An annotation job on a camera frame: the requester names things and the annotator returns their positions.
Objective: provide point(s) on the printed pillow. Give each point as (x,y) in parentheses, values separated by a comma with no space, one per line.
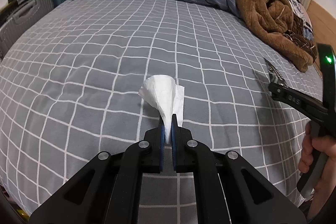
(296,3)

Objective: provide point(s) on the person's right forearm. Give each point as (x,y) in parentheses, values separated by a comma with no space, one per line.
(324,200)

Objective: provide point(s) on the white tissue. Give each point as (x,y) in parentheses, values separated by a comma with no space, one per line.
(160,92)

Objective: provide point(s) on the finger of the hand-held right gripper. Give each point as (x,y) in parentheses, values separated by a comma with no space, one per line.
(294,100)

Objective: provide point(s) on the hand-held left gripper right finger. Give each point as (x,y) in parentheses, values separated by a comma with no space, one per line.
(173,140)

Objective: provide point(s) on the small yellow item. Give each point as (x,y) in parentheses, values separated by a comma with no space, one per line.
(22,213)

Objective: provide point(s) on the dark brown patterned cloth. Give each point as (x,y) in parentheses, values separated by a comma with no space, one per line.
(302,40)

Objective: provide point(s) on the person's right hand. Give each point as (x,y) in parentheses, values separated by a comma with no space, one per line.
(328,145)

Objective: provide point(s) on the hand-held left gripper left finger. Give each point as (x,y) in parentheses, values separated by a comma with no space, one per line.
(162,140)

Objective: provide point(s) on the wooden headboard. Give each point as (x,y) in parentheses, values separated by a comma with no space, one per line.
(323,27)

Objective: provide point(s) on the grey suitcase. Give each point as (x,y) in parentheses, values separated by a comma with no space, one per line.
(23,19)

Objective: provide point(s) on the black leaflet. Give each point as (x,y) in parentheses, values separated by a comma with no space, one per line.
(274,71)

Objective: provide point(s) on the brown fleece blanket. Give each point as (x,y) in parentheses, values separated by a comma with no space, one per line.
(257,3)

